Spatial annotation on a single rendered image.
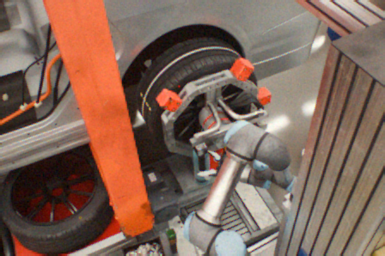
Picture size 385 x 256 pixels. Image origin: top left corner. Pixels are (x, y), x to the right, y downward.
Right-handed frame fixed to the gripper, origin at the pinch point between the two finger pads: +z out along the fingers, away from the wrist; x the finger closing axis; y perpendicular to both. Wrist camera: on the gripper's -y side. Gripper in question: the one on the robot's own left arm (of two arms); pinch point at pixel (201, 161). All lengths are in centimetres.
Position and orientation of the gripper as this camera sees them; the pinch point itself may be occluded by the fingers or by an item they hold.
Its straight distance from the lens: 216.5
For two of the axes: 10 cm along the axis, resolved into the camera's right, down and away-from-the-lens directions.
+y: 0.5, 6.6, 7.5
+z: -9.4, -2.3, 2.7
